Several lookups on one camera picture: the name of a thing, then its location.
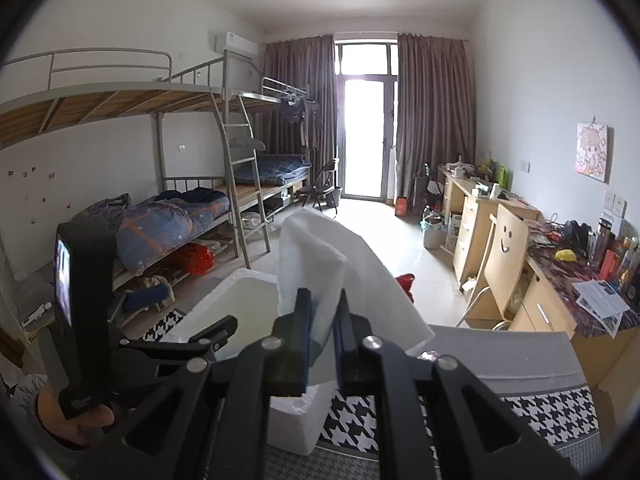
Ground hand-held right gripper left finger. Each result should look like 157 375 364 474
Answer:
107 287 313 480

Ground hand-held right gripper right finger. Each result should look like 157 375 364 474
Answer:
335 289 583 480

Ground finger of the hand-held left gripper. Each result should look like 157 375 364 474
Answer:
111 284 172 322
120 314 239 362

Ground white foam box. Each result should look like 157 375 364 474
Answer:
172 267 341 456

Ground white tissue sheet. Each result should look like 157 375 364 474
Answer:
278 208 435 356

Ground person's left hand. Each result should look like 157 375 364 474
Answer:
37 380 116 448

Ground red bag under bed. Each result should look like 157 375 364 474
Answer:
182 242 216 276

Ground blue orange quilt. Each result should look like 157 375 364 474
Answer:
70 192 231 273

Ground red bag on floor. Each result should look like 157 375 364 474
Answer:
392 274 416 306

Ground white bag of clutter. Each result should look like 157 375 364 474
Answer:
421 207 451 250

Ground metal bunk ladder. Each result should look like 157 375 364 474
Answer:
212 92 271 268

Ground black folding chair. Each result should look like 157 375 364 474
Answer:
300 159 340 211

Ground blue folded bedding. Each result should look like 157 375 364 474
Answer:
232 154 311 186

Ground wooden desk with drawers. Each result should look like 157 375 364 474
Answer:
440 167 543 291

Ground large metal bunk bed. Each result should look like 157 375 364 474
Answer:
0 49 273 331

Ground wooden chair with smiley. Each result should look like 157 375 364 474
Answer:
455 204 531 331

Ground houndstooth tablecloth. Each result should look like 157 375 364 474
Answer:
142 310 601 480

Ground glass balcony door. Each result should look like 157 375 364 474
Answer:
334 39 400 201

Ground dark hanging clothes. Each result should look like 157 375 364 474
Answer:
280 97 321 151

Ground wooden desk with patterned top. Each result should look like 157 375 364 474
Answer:
502 240 640 386

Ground small metal bunk bed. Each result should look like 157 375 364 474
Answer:
225 77 313 221

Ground brown curtain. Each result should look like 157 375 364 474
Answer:
264 34 338 196
396 32 476 211

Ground printed papers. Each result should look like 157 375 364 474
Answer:
571 279 631 333

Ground white air conditioner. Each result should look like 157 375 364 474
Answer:
214 32 260 58

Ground cluster of toiletry bottles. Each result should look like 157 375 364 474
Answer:
587 215 640 306

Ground white wall sockets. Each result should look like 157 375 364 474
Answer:
602 191 627 218

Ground wall poster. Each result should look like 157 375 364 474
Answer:
575 122 613 184

